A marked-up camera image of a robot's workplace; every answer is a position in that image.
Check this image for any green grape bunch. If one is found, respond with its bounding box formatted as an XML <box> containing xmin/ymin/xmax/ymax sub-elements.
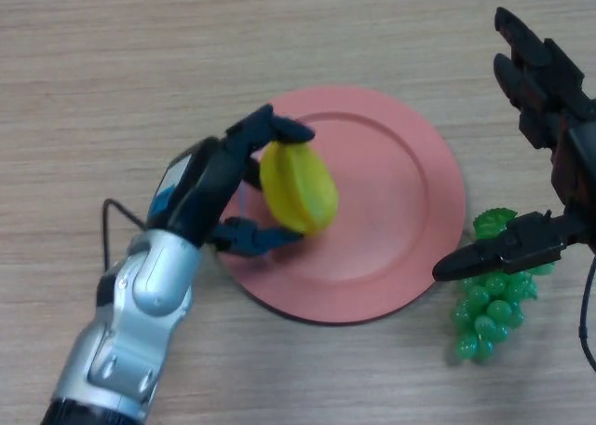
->
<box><xmin>452</xmin><ymin>207</ymin><xmax>558</xmax><ymax>362</ymax></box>

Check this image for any pink round plate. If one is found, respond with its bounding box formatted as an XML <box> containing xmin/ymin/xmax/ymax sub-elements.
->
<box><xmin>216</xmin><ymin>85</ymin><xmax>467</xmax><ymax>326</ymax></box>

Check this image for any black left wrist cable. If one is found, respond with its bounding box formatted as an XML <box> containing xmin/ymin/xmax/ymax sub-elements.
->
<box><xmin>101</xmin><ymin>199</ymin><xmax>148</xmax><ymax>272</ymax></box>

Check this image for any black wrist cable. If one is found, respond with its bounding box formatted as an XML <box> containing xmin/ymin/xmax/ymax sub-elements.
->
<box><xmin>101</xmin><ymin>199</ymin><xmax>148</xmax><ymax>272</ymax></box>
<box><xmin>576</xmin><ymin>254</ymin><xmax>596</xmax><ymax>370</ymax></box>

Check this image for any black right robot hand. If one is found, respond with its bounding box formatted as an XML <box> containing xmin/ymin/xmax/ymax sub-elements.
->
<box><xmin>431</xmin><ymin>6</ymin><xmax>596</xmax><ymax>284</ymax></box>

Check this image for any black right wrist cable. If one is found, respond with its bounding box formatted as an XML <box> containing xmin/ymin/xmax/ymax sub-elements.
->
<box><xmin>576</xmin><ymin>254</ymin><xmax>596</xmax><ymax>370</ymax></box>

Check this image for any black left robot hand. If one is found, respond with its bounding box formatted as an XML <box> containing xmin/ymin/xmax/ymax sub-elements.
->
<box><xmin>146</xmin><ymin>103</ymin><xmax>316</xmax><ymax>261</ymax></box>

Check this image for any yellow starfruit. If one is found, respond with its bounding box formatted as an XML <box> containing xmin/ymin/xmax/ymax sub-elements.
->
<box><xmin>259</xmin><ymin>140</ymin><xmax>340</xmax><ymax>236</ymax></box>

